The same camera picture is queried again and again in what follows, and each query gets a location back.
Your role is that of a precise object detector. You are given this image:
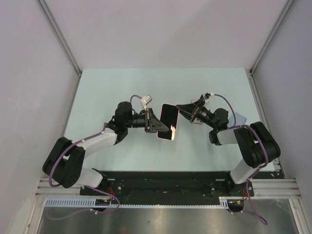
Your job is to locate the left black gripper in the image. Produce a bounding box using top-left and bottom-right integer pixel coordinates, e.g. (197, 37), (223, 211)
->
(125, 108), (169, 133)

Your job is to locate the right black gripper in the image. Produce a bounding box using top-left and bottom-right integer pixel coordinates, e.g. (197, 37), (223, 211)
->
(175, 99), (216, 129)

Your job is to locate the gold pink smartphone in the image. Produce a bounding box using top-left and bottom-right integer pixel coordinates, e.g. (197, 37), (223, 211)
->
(191, 99), (203, 124)

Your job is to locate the phone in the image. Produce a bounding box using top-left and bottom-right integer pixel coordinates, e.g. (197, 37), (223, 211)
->
(228, 113), (247, 128)
(156, 103), (179, 141)

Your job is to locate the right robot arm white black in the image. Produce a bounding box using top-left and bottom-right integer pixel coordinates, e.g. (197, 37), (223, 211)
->
(176, 93), (281, 195)

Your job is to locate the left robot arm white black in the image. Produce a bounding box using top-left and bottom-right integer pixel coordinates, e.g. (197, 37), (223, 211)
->
(42, 101), (169, 195)

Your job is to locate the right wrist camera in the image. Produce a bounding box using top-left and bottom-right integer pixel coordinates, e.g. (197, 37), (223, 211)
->
(203, 93), (215, 104)

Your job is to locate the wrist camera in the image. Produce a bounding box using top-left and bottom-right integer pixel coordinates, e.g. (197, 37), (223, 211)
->
(141, 95), (152, 110)
(203, 93), (215, 104)

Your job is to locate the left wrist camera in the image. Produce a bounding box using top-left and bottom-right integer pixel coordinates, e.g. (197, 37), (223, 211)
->
(141, 95), (152, 110)

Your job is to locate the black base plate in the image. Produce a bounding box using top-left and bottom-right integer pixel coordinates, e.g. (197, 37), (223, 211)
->
(79, 171), (255, 206)

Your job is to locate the right aluminium side rail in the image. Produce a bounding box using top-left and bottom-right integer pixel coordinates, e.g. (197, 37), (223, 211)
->
(246, 69), (282, 174)

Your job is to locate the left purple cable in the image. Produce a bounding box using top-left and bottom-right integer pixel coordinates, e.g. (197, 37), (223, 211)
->
(46, 95), (143, 220)

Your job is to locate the purple cable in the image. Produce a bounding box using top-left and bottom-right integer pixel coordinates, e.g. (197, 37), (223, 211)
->
(46, 95), (143, 220)
(211, 94), (271, 225)

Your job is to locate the white slotted cable duct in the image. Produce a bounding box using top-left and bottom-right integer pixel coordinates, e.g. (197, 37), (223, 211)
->
(45, 196), (231, 210)

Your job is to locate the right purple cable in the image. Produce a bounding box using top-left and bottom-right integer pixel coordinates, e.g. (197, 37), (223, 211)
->
(211, 94), (271, 225)

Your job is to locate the right aluminium corner post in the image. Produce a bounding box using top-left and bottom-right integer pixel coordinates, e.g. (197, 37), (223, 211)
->
(249, 0), (296, 75)

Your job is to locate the aluminium corner post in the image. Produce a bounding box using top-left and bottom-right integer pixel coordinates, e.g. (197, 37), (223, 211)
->
(249, 0), (296, 75)
(36, 0), (82, 78)

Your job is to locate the left aluminium corner post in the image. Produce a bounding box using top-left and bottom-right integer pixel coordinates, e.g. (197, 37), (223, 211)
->
(36, 0), (82, 78)

